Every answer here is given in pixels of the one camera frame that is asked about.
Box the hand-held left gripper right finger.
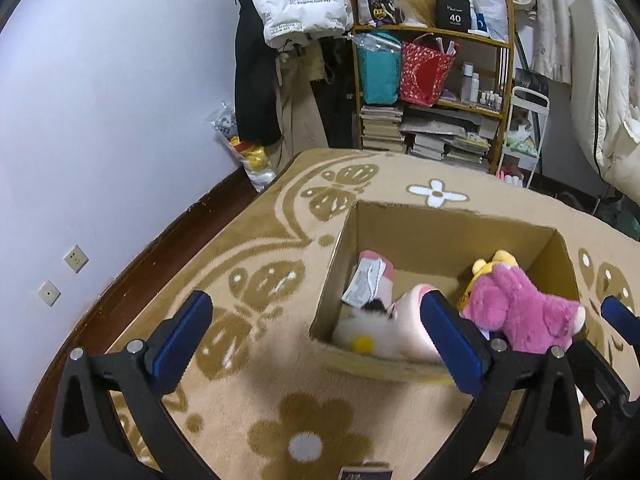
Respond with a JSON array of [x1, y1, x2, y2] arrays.
[[420, 290, 586, 480]]

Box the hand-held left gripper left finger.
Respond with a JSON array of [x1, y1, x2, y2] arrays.
[[50, 290, 213, 480]]

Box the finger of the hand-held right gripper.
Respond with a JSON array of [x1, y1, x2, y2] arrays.
[[567, 340, 631, 411], [600, 296, 640, 346]]

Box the pink swirl lollipop plush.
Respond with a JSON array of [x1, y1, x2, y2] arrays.
[[390, 284, 443, 363]]

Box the pink plush bear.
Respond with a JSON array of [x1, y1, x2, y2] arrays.
[[460, 262, 587, 353]]

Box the yellow plush toy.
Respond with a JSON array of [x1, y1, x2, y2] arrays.
[[457, 249, 518, 311]]

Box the white fluffy plush toy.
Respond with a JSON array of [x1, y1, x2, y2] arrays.
[[332, 302, 401, 358]]

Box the pink packaged towel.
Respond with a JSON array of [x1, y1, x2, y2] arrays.
[[341, 249, 396, 308]]

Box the cardboard box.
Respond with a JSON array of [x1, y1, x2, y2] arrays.
[[308, 200, 587, 386]]

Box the green soft item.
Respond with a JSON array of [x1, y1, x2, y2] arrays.
[[505, 127, 538, 156]]

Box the teal object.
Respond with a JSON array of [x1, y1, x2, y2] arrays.
[[615, 205, 640, 241]]

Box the beige patterned rug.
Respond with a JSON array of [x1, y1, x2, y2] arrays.
[[35, 147, 640, 480]]

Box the black packet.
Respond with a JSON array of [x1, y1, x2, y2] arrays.
[[337, 464, 393, 480]]

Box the pink items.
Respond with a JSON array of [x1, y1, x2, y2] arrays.
[[495, 167, 526, 188]]

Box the plastic bag with yellow toys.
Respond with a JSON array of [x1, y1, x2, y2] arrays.
[[207, 102, 278, 193]]

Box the pile of books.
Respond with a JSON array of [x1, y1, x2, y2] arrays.
[[359, 105, 493, 168]]

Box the cream puffer coat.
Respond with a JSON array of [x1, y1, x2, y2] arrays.
[[567, 0, 640, 196]]

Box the white cart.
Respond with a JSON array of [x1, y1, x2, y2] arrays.
[[497, 85, 551, 191]]

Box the beige garment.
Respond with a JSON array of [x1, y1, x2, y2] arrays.
[[272, 40, 328, 171]]

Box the black hanging garment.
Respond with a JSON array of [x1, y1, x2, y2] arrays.
[[312, 35, 361, 148]]

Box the red gift bag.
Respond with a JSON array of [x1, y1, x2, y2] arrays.
[[399, 35, 457, 107]]

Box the black coat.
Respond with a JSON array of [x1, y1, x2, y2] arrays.
[[232, 0, 283, 146]]

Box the teal bag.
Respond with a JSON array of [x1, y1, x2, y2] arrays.
[[352, 31, 403, 106]]

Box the wooden shelf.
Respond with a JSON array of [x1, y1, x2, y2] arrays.
[[350, 0, 516, 173]]

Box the black box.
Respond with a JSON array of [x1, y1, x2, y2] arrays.
[[434, 0, 473, 33]]

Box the white plastic bag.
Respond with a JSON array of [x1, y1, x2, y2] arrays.
[[470, 0, 510, 41]]

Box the white puffer jacket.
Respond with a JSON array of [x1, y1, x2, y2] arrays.
[[250, 0, 353, 50]]

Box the wall socket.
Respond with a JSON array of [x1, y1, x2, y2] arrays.
[[63, 245, 89, 273], [39, 280, 62, 307]]

